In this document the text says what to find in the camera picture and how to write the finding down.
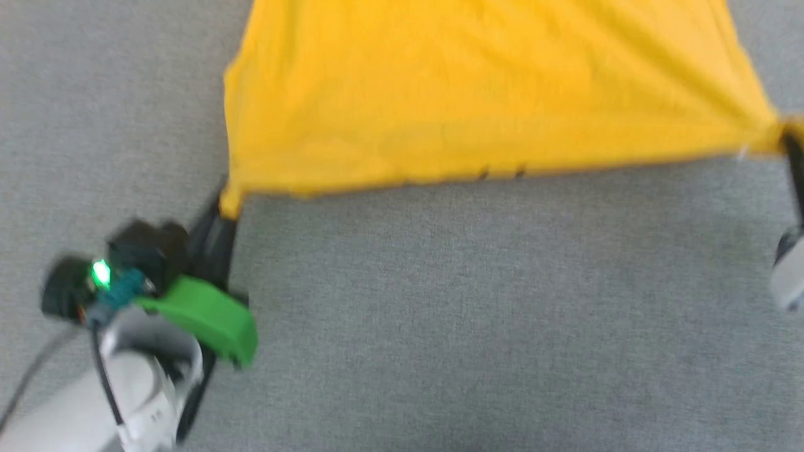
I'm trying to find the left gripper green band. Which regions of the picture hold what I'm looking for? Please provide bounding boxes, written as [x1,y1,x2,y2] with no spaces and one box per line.
[134,188,259,441]

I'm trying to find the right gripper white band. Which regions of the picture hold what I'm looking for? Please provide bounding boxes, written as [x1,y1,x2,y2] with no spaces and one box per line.
[769,132,804,313]

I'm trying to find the yellow printed garment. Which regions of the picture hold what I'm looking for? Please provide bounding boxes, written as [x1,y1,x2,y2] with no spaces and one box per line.
[218,0,804,221]

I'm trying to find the left cable with teal connector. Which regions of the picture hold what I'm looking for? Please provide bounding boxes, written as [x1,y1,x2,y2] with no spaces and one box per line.
[0,269,150,434]

